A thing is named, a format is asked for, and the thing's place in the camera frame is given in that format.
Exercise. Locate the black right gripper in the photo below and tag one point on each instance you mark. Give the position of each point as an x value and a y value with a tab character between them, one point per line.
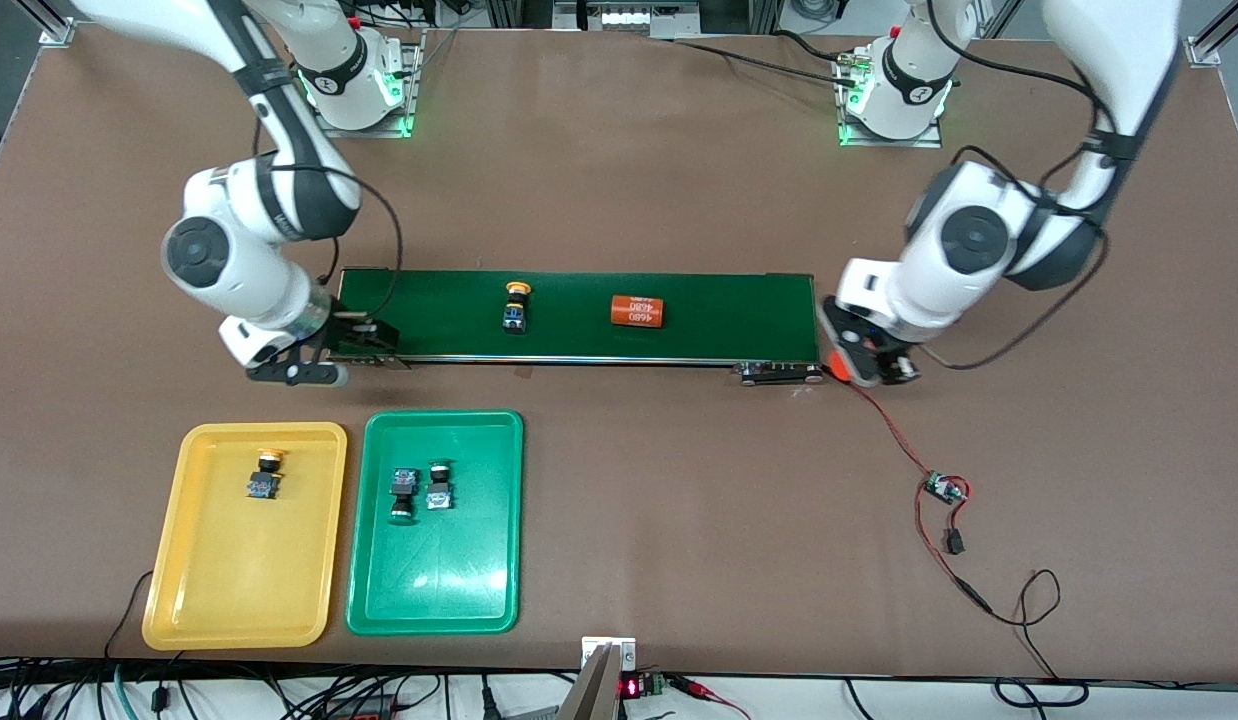
347	334

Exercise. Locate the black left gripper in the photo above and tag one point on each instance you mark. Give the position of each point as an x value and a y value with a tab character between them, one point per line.
887	357

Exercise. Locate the orange cylinder white print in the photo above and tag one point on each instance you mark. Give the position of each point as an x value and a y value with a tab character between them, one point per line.
851	368
639	311

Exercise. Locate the yellow mushroom push button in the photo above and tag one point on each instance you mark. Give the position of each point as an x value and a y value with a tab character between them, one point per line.
263	484
516	318

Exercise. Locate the green mushroom push button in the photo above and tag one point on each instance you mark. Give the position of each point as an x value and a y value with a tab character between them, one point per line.
405	485
440	493

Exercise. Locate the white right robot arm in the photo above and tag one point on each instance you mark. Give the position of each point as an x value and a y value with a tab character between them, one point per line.
229	260

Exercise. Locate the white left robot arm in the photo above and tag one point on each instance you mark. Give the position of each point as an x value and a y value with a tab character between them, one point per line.
969	240

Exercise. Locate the green belt conveyor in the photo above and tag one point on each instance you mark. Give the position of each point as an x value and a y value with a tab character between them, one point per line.
739	315

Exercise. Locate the small green circuit board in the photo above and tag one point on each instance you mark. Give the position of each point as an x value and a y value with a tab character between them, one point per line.
945	488

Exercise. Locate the green plastic tray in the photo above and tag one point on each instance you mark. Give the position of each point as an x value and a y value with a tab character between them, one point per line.
459	570

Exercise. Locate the small black plug connector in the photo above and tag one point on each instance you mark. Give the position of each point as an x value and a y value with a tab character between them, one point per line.
955	543

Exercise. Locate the yellow plastic tray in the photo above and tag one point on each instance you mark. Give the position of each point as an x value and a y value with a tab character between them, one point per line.
229	580

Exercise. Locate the white equipment box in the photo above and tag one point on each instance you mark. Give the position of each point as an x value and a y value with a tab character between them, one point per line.
624	15

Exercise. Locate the red clip lead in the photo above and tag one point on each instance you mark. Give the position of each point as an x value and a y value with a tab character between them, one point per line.
694	688

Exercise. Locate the red LED display module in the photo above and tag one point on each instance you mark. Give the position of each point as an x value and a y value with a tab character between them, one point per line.
634	686

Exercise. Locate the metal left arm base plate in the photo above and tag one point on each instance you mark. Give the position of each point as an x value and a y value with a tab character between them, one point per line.
889	142

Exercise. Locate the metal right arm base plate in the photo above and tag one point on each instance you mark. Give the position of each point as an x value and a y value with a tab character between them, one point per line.
379	131

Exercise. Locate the small metal bracket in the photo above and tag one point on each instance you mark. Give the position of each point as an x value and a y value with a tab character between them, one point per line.
589	645

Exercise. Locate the grey camera mount bar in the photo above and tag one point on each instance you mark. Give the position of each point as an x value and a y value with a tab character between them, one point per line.
587	695

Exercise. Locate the aluminium frame profile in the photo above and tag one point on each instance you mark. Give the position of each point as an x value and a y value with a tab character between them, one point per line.
1214	42
49	25

